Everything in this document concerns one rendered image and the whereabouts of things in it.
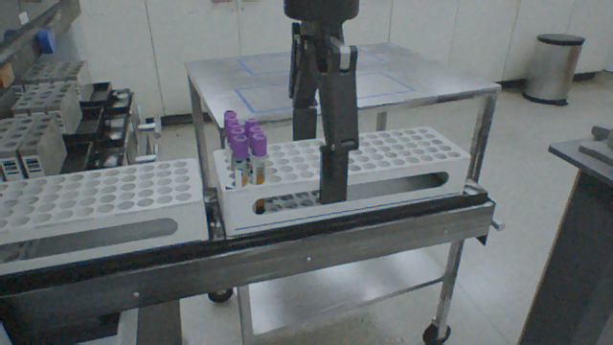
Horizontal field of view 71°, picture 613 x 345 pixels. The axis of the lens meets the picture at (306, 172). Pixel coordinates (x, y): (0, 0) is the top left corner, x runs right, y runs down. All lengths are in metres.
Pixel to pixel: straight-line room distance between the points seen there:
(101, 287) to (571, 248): 0.96
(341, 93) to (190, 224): 0.20
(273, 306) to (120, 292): 0.69
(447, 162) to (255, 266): 0.25
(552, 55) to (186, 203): 3.28
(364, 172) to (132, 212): 0.24
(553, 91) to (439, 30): 0.95
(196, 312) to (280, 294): 0.45
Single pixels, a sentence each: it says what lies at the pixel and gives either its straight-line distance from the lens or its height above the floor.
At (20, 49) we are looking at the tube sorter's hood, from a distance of 0.57.
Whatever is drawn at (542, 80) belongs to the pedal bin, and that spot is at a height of 0.17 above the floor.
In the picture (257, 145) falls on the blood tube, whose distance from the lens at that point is 0.42.
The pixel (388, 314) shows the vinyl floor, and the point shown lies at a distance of 1.51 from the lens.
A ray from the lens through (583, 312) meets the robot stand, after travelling 1.17.
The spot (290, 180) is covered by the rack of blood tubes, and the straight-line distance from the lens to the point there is 0.45.
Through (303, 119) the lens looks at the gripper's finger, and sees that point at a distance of 0.53.
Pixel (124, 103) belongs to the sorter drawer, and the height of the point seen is 0.82.
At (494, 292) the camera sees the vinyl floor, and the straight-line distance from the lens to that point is 1.69.
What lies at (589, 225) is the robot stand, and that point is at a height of 0.56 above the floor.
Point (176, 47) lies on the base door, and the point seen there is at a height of 0.51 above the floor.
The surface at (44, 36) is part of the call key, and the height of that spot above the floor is 0.99.
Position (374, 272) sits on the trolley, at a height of 0.28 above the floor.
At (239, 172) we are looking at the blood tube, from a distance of 0.44.
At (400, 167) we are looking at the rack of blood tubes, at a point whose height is 0.87.
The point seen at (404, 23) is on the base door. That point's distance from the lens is 3.16.
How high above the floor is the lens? 1.10
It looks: 29 degrees down
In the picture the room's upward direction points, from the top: straight up
